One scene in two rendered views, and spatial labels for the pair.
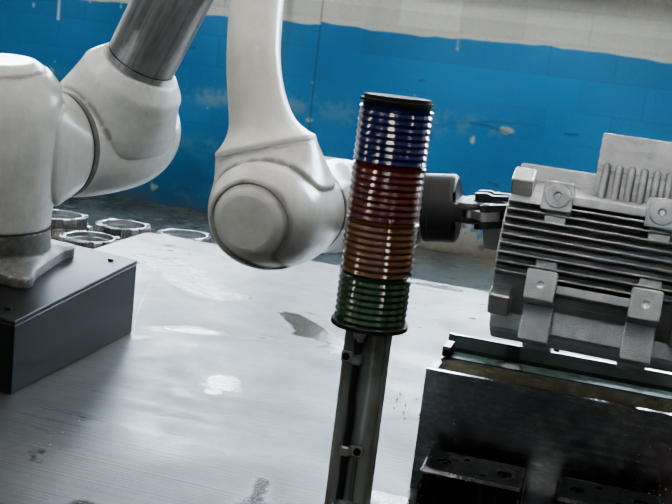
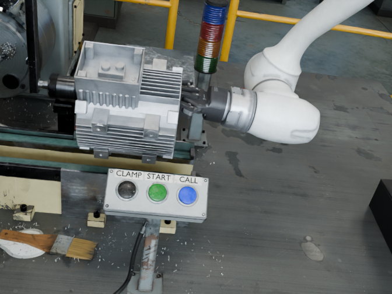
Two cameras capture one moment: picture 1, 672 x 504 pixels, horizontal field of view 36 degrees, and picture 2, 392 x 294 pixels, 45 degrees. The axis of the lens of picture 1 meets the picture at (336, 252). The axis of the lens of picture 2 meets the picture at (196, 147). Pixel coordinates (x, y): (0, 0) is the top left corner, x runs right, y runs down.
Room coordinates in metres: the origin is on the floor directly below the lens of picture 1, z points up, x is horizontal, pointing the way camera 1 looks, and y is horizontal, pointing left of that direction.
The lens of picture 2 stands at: (1.95, -0.45, 1.58)
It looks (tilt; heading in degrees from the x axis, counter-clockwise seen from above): 34 degrees down; 159
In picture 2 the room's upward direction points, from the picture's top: 10 degrees clockwise
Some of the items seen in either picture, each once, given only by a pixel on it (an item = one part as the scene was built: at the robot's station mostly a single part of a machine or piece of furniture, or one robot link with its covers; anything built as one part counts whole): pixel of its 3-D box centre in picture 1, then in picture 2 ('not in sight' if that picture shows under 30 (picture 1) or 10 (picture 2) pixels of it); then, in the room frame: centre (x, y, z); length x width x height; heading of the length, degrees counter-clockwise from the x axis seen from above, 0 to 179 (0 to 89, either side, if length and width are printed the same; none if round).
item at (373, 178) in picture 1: (386, 190); (212, 28); (0.83, -0.03, 1.14); 0.06 x 0.06 x 0.04
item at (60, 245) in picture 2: not in sight; (48, 242); (1.20, -0.46, 0.80); 0.21 x 0.05 x 0.01; 68
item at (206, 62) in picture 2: (372, 298); (206, 60); (0.83, -0.03, 1.05); 0.06 x 0.06 x 0.04
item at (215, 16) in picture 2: (393, 134); (214, 11); (0.83, -0.03, 1.19); 0.06 x 0.06 x 0.04
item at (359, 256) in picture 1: (379, 245); (209, 45); (0.83, -0.03, 1.10); 0.06 x 0.06 x 0.04
